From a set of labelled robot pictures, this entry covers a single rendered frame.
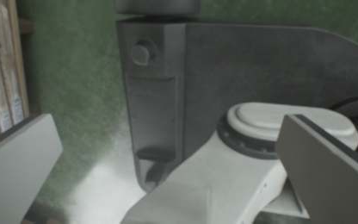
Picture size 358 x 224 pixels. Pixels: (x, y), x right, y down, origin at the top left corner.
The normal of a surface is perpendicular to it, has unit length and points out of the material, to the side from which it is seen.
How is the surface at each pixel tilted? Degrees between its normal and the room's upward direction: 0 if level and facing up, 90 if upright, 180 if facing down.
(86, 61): 0
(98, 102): 0
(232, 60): 0
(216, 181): 90
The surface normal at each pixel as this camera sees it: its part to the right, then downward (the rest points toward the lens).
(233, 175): 0.01, -0.87
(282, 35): -0.18, 0.48
